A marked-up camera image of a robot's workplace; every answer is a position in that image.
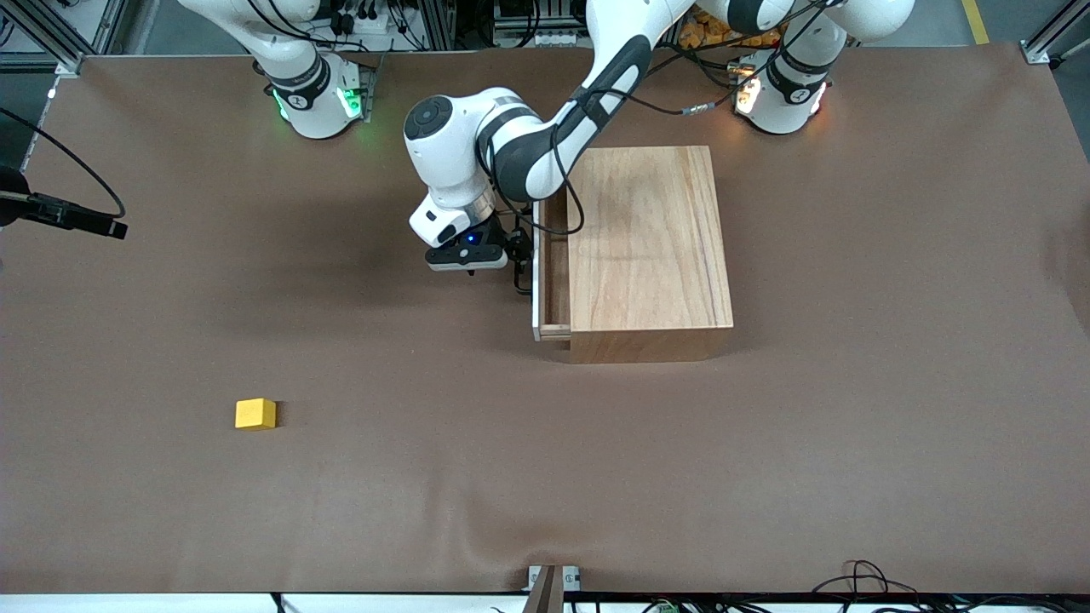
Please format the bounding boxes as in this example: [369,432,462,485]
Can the yellow wooden block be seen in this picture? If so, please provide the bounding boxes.
[235,398,278,432]

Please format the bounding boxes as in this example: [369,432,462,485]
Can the wooden drawer cabinet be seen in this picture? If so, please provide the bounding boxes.
[565,146,735,365]

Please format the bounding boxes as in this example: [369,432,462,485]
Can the brown table mat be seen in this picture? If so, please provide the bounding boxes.
[0,47,1090,594]

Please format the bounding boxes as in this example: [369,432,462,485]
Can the pile of orange objects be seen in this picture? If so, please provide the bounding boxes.
[679,4,783,49]

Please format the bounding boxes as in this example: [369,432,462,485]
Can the yellow floor tape strip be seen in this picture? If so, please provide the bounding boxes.
[962,0,994,46]

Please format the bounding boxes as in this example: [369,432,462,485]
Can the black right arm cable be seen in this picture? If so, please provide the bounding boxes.
[0,106,128,219]

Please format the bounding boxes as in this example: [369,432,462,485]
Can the aluminium frame profile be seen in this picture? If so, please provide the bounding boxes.
[0,0,86,77]
[1020,15,1090,66]

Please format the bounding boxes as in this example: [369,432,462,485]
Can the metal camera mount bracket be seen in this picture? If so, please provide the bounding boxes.
[525,564,582,613]

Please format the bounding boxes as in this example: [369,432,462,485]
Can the black tangled cables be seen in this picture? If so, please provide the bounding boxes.
[813,559,919,597]

